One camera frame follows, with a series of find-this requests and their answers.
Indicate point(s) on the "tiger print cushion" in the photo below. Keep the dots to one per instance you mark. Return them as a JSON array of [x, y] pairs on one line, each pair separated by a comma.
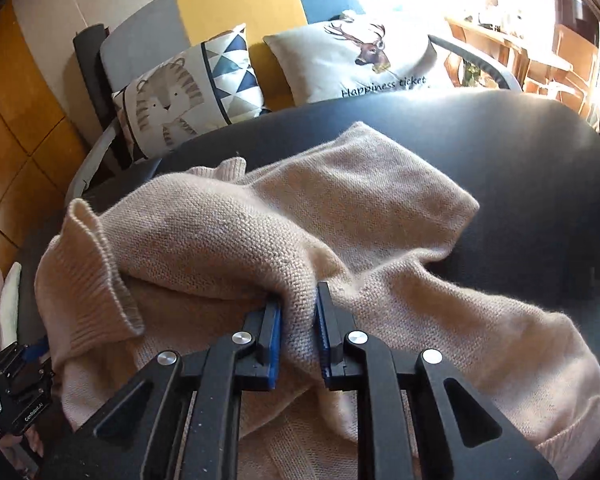
[[180, 95]]

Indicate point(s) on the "white folded cloth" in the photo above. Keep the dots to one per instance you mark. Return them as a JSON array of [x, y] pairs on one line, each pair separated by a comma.
[[10, 305]]

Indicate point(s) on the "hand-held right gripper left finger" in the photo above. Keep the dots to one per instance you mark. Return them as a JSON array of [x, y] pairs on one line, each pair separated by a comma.
[[272, 350]]

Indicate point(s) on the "beige knit sweater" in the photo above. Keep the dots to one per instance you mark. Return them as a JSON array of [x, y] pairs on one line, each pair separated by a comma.
[[230, 230]]

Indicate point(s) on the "wooden desk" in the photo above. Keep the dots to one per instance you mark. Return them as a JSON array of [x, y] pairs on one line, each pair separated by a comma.
[[485, 35]]

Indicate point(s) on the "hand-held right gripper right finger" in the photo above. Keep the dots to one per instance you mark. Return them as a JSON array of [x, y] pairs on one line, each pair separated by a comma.
[[324, 330]]

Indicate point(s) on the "grey yellow blue sofa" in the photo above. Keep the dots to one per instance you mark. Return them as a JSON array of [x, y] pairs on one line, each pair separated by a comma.
[[240, 5]]

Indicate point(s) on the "wooden chair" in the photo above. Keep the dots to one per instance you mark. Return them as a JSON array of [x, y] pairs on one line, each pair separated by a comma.
[[575, 50]]

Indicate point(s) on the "deer print cushion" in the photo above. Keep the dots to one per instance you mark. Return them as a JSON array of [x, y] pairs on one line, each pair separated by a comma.
[[330, 60]]

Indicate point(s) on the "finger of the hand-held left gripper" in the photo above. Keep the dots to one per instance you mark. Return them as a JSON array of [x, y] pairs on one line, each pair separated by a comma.
[[37, 350]]

